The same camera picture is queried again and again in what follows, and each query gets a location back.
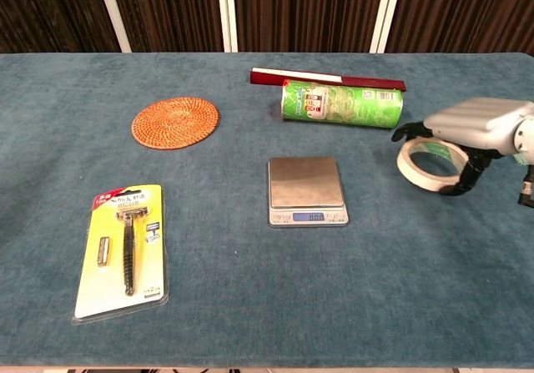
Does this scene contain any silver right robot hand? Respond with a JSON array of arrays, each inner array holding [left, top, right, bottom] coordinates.
[[390, 96, 534, 198]]

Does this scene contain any white masking tape roll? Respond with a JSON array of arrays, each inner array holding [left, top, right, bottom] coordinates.
[[395, 136, 471, 194]]

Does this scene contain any silver digital kitchen scale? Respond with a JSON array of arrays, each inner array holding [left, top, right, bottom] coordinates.
[[268, 157, 350, 229]]

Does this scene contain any green cylindrical chip can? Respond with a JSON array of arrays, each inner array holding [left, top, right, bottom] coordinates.
[[279, 78, 405, 129]]

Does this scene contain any teal blue table cloth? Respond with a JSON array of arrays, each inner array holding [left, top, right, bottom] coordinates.
[[0, 52, 534, 369]]

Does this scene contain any round woven rattan coaster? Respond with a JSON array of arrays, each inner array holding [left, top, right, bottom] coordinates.
[[131, 96, 221, 151]]

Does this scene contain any razor in yellow blister pack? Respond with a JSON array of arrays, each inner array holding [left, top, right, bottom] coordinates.
[[71, 184, 170, 326]]

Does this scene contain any white partition frame post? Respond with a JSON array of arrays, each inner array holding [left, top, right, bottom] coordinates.
[[215, 0, 239, 53], [369, 0, 405, 53], [93, 0, 133, 53]]

